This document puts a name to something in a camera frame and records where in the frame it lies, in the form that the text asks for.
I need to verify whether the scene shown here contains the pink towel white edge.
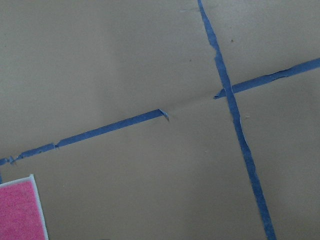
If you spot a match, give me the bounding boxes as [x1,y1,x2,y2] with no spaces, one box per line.
[0,174,49,240]

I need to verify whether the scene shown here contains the blue tape grid lines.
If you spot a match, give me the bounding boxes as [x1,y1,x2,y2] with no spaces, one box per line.
[0,0,320,240]

